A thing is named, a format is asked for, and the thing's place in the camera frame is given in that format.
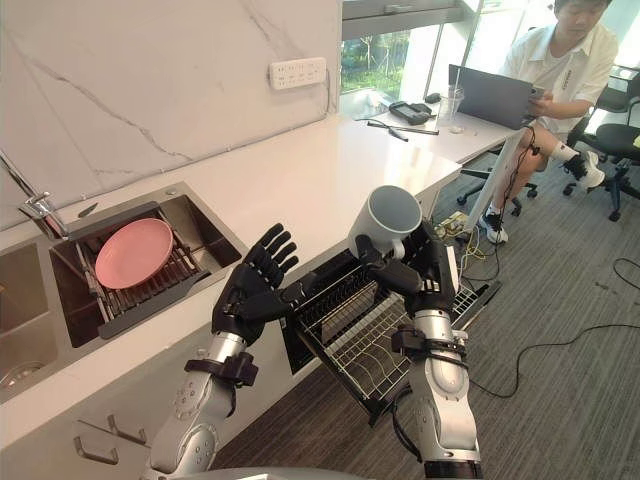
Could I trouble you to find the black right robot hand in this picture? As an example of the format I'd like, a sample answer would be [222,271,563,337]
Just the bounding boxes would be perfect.
[353,221,459,315]

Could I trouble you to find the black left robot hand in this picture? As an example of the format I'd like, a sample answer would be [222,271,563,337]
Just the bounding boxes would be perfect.
[211,223,306,348]

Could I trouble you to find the grey ceramic mug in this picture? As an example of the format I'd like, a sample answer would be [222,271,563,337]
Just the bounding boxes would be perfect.
[348,184,424,260]

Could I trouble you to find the stainless steel sink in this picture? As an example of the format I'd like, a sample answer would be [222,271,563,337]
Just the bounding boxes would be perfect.
[0,193,245,404]

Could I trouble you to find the clear plastic cup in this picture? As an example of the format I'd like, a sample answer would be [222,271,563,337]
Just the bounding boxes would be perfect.
[438,68,466,127]

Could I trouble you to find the black dish drying rack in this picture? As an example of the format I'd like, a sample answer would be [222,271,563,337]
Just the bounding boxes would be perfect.
[74,216,227,341]

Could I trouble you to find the black office chair base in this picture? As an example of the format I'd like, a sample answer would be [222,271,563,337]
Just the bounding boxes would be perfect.
[456,168,539,205]

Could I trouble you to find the pink plate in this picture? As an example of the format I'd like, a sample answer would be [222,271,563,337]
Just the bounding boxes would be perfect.
[94,218,176,290]

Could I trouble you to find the white desk panel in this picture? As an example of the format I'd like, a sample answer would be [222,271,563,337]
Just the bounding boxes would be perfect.
[467,127,526,232]

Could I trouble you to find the black desk phone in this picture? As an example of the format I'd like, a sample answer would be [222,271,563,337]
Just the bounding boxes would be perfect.
[388,100,432,125]

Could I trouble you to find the dark grey laptop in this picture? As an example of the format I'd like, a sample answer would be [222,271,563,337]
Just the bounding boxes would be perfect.
[448,63,533,131]

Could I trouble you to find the white power strip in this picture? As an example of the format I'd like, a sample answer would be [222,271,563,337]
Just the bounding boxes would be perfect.
[270,57,328,91]

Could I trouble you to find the person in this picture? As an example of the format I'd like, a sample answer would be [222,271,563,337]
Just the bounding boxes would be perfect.
[478,0,618,245]

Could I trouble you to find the chrome faucet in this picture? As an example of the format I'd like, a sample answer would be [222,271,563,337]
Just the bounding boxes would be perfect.
[0,149,69,239]

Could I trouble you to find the black office chair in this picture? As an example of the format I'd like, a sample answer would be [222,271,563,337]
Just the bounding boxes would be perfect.
[563,63,640,222]

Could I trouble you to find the yellow cable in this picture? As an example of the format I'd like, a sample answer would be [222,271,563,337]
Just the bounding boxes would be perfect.
[459,230,489,262]

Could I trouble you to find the dishwasher drawer with wire rack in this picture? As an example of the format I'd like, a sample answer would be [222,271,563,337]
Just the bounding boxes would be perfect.
[281,249,503,427]

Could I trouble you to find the black floor cable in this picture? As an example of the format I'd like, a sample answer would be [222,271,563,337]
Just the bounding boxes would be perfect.
[462,257,640,400]

